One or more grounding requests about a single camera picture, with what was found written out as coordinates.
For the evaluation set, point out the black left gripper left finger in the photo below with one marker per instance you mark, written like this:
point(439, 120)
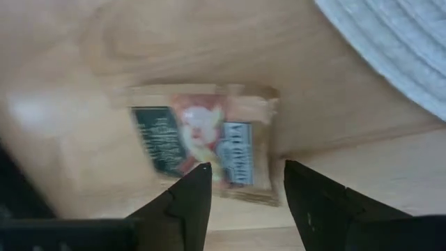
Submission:
point(174, 216)

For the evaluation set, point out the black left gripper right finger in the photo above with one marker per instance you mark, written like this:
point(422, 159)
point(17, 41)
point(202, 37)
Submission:
point(331, 216)

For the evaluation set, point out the white round plate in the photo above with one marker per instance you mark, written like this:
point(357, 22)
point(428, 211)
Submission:
point(400, 45)

